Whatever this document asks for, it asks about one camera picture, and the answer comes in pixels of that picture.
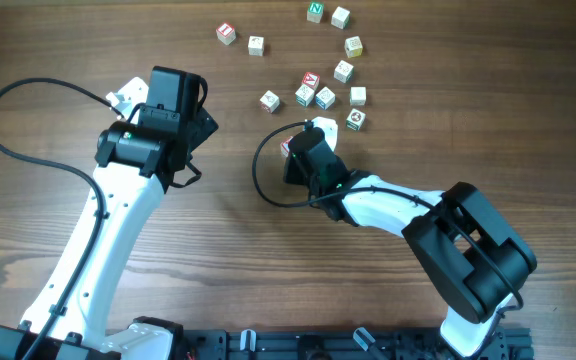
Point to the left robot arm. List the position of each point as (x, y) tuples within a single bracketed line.
[(137, 158)]

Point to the plain white wooden block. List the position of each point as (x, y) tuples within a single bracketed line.
[(340, 17)]

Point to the green edged picture block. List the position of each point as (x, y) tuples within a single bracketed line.
[(304, 95)]

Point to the yellow edged wooden block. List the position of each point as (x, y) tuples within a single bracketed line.
[(353, 47)]

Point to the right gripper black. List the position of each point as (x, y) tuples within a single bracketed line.
[(291, 170)]

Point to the red Y letter block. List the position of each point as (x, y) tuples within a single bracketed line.
[(284, 146)]

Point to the red O letter block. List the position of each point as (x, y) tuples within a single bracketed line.
[(269, 101)]

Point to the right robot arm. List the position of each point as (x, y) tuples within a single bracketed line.
[(476, 261)]

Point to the plain beige wooden block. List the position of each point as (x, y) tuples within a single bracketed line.
[(358, 96)]

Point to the red I letter block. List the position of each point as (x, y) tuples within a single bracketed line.
[(226, 33)]

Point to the green brown circle block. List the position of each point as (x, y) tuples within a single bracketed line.
[(355, 119)]

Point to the green N letter block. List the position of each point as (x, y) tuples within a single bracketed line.
[(315, 11)]

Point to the blue edged picture block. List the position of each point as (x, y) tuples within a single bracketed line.
[(325, 98)]

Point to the white block behind finger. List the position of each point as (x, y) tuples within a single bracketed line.
[(343, 71)]

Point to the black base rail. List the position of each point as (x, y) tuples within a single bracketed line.
[(402, 344)]

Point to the red A letter block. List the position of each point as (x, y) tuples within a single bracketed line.
[(311, 80)]

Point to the white number 2 block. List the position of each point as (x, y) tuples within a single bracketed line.
[(256, 46)]

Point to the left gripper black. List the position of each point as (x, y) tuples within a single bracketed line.
[(206, 126)]

